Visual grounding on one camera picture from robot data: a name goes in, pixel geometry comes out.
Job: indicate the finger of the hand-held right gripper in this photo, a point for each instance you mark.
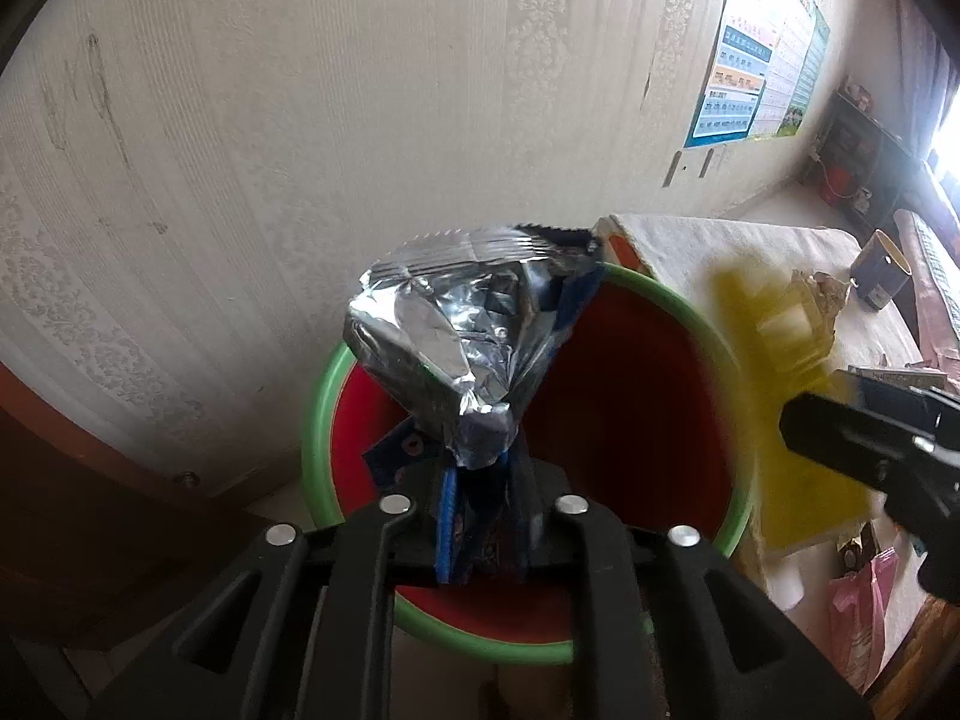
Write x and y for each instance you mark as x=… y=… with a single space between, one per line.
x=847 y=435
x=900 y=397

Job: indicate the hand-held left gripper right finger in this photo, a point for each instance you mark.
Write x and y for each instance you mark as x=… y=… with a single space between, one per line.
x=536 y=532

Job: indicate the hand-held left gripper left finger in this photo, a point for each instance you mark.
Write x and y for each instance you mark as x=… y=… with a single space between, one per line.
x=447 y=532

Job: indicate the yellow plastic wrapper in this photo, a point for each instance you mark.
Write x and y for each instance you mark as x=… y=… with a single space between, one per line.
x=772 y=420

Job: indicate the red bin with green rim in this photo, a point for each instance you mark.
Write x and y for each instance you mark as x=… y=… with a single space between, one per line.
x=637 y=405

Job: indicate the silver foil snack bag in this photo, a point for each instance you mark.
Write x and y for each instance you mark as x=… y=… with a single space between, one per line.
x=420 y=330

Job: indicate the small printed box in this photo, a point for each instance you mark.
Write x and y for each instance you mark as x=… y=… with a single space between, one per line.
x=896 y=373

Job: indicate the pink plastic bag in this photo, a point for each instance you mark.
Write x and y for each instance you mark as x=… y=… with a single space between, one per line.
x=859 y=622

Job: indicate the brown crumpled wrapper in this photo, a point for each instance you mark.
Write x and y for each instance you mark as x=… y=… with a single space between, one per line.
x=821 y=300

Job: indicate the pink bedding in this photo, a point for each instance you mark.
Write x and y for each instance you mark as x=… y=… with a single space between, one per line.
x=937 y=277

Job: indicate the dark blue cup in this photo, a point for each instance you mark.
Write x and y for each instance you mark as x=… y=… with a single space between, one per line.
x=881 y=270

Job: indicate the red bucket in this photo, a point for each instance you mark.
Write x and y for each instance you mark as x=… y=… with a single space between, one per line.
x=836 y=181

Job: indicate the white tablecloth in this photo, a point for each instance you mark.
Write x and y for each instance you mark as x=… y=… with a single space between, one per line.
x=720 y=247

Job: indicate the dark shelf unit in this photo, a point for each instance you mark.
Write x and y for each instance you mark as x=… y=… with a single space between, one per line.
x=862 y=150

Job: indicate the brown wooden board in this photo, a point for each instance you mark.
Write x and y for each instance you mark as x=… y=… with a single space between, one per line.
x=112 y=510

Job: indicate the green wall poster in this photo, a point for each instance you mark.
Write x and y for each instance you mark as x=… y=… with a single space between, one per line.
x=799 y=37

